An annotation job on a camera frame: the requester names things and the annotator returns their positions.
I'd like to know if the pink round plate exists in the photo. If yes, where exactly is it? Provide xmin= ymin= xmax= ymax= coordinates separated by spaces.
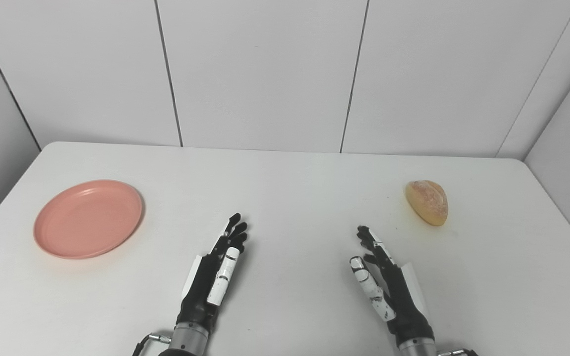
xmin=33 ymin=179 xmax=143 ymax=260

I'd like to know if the golden bread roll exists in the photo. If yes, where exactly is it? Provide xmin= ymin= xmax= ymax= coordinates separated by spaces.
xmin=405 ymin=180 xmax=449 ymax=227

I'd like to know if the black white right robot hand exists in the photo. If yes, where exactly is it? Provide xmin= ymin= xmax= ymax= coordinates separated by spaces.
xmin=349 ymin=225 xmax=435 ymax=343

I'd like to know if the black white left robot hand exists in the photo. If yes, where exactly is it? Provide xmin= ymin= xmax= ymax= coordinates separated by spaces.
xmin=176 ymin=213 xmax=249 ymax=331

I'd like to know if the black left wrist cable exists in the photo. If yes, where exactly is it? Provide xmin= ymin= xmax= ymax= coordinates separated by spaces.
xmin=133 ymin=333 xmax=172 ymax=356

